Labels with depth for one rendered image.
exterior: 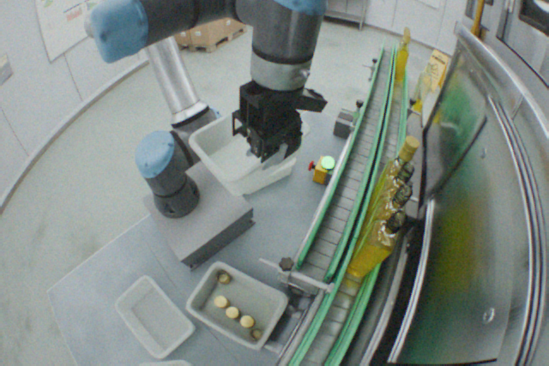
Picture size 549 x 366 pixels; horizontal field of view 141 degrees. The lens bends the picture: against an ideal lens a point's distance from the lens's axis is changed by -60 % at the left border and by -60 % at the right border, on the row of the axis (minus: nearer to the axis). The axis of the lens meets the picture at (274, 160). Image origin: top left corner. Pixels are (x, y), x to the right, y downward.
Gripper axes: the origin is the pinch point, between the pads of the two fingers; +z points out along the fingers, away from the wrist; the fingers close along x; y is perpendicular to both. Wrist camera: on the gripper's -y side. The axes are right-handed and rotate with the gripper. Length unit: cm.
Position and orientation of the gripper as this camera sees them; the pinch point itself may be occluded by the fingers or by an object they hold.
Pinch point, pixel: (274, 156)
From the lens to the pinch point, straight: 47.2
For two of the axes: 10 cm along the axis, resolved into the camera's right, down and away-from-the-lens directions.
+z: -1.1, 5.6, 8.2
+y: -7.1, 5.3, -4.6
